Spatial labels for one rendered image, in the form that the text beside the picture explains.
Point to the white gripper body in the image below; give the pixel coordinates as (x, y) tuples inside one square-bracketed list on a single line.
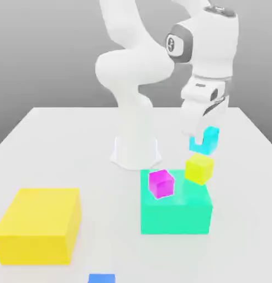
[(196, 116)]

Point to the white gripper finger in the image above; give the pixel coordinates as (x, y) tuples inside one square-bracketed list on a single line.
[(199, 138)]

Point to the small cyan cube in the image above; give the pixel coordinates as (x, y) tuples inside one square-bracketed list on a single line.
[(210, 141)]

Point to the small yellow cube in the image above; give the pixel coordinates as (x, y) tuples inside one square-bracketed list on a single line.
[(199, 169)]

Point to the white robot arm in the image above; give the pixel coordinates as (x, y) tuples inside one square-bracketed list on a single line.
[(131, 70)]

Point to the large yellow box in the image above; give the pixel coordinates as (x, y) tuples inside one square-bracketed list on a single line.
[(36, 225)]

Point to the small magenta cube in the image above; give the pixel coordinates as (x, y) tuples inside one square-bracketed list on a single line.
[(161, 183)]

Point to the large green box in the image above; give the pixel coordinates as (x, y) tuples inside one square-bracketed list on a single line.
[(175, 216)]

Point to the small blue cube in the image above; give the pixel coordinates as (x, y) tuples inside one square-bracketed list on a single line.
[(101, 278)]

